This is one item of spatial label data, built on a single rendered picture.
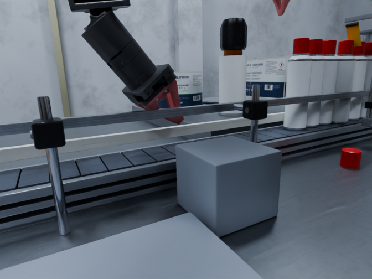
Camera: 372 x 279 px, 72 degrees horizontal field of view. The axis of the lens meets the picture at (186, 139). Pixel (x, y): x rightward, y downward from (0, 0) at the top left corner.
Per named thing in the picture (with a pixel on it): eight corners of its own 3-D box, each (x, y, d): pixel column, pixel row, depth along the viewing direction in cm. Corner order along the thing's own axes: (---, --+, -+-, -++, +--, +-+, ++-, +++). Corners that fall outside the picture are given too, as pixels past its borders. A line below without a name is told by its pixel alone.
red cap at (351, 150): (335, 163, 52) (337, 148, 51) (350, 161, 53) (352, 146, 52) (348, 169, 49) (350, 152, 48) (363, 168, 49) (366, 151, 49)
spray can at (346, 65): (336, 119, 71) (346, 41, 66) (352, 123, 66) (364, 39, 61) (321, 121, 70) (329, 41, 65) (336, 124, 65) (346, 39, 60)
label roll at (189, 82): (157, 110, 99) (155, 72, 95) (154, 105, 118) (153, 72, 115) (207, 108, 102) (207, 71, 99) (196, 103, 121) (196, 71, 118)
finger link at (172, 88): (180, 106, 51) (150, 68, 46) (200, 109, 44) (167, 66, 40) (157, 130, 49) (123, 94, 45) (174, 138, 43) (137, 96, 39)
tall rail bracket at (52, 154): (73, 208, 37) (56, 92, 33) (79, 235, 31) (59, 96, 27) (48, 215, 35) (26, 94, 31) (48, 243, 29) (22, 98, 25)
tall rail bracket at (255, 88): (237, 169, 50) (239, 83, 46) (264, 181, 44) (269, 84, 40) (223, 172, 49) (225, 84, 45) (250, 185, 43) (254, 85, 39)
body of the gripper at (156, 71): (152, 75, 47) (124, 41, 44) (177, 73, 39) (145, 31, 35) (127, 98, 46) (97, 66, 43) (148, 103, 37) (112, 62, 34)
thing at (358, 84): (344, 117, 75) (354, 43, 70) (363, 119, 71) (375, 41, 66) (333, 119, 73) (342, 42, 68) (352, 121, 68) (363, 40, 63)
